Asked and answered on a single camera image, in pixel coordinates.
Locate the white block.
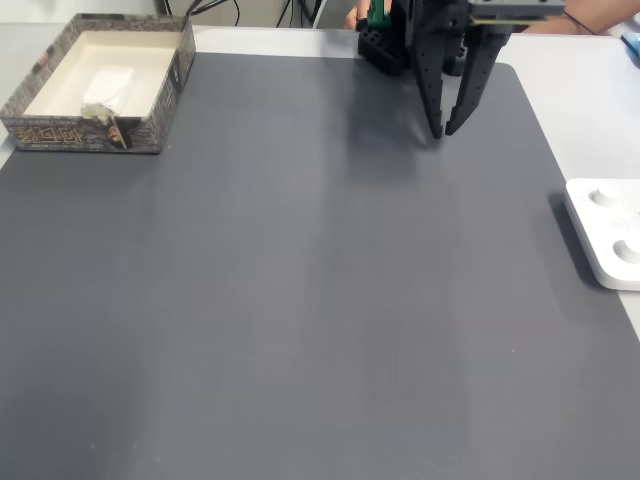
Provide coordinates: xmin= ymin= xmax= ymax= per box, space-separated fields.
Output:
xmin=79 ymin=64 xmax=136 ymax=119

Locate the bark-patterned cardboard box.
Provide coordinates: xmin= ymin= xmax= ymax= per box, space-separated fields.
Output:
xmin=0 ymin=13 xmax=197 ymax=155

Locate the person's hand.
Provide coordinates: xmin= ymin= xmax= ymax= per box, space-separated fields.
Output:
xmin=343 ymin=0 xmax=374 ymax=31

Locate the green clamp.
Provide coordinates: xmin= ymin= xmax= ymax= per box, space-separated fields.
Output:
xmin=366 ymin=0 xmax=394 ymax=26

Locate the white tray with round recesses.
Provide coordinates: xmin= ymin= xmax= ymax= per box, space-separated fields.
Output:
xmin=564 ymin=178 xmax=640 ymax=291

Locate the grey table mat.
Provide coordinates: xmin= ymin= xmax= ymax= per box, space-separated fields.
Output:
xmin=0 ymin=49 xmax=640 ymax=480

